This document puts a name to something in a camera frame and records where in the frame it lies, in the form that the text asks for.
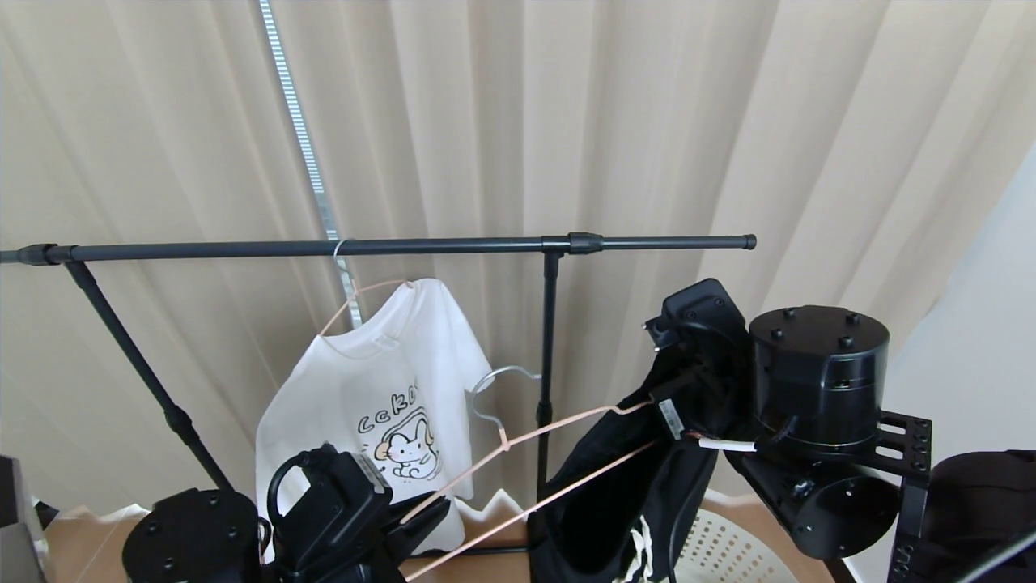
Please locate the white garment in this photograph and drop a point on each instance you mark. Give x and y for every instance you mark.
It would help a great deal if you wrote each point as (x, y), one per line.
(340, 389)

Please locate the pink clothes hanger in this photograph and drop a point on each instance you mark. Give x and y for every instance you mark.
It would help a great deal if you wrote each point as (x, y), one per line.
(364, 287)
(503, 441)

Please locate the black clothes rack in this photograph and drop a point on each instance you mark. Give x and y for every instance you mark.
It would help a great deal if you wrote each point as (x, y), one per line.
(243, 249)

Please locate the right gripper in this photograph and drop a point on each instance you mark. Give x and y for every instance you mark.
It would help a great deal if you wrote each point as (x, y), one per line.
(834, 502)

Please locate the white laundry basket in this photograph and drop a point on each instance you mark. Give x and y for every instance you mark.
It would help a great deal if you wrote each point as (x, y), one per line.
(728, 551)

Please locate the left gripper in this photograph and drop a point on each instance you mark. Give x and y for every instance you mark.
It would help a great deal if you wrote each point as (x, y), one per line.
(348, 559)

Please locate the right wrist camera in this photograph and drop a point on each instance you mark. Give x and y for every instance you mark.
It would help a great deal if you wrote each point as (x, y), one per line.
(704, 316)

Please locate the black garment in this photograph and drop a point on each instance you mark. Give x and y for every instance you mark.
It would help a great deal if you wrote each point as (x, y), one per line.
(591, 502)

